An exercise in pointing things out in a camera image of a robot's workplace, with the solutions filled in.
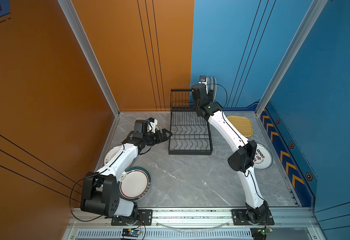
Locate orange sunburst plate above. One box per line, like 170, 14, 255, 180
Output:
104, 144, 138, 169

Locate green circuit board left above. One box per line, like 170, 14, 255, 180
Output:
121, 229, 143, 240

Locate aluminium corner post left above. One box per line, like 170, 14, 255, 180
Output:
58, 0, 120, 117

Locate green cloud pattern plate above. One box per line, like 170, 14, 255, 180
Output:
205, 76, 211, 99

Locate red green rimmed plate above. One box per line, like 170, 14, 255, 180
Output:
118, 166, 152, 201

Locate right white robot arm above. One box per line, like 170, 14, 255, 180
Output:
191, 84, 270, 225

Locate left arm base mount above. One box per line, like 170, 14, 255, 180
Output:
111, 209, 153, 227

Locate aluminium corner post right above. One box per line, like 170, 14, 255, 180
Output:
255, 0, 328, 117

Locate blue striped plate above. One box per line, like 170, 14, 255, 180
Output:
209, 76, 212, 102
211, 77, 217, 102

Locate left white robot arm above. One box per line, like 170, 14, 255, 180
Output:
80, 118, 173, 221

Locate yellow woven square plate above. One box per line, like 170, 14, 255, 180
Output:
227, 116, 254, 137

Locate green circuit board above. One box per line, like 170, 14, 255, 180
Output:
250, 228, 274, 240
121, 229, 143, 240

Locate green circuit board right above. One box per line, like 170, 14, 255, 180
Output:
250, 228, 274, 240

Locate white plate red characters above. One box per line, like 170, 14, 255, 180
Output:
254, 144, 273, 170

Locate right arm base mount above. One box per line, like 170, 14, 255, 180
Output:
231, 209, 275, 226

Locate black wire dish rack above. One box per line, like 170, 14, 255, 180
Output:
169, 89, 213, 155

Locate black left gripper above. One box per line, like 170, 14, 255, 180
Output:
143, 128, 172, 146

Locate aluminium corner post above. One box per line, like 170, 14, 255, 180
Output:
255, 0, 328, 117
58, 0, 120, 117

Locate aluminium front rail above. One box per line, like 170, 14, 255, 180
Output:
62, 207, 326, 240

